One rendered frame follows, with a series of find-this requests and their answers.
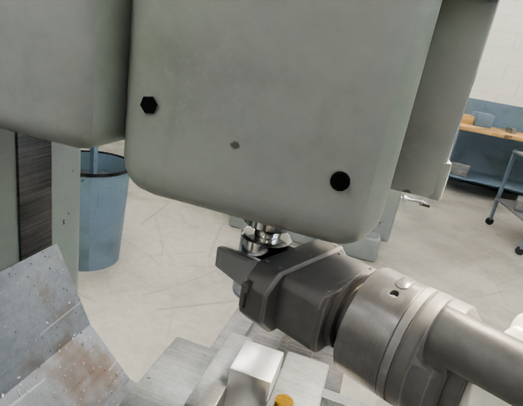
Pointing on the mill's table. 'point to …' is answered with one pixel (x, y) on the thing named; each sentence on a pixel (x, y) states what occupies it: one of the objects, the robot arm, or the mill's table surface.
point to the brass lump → (284, 400)
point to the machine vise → (199, 377)
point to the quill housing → (275, 106)
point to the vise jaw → (300, 380)
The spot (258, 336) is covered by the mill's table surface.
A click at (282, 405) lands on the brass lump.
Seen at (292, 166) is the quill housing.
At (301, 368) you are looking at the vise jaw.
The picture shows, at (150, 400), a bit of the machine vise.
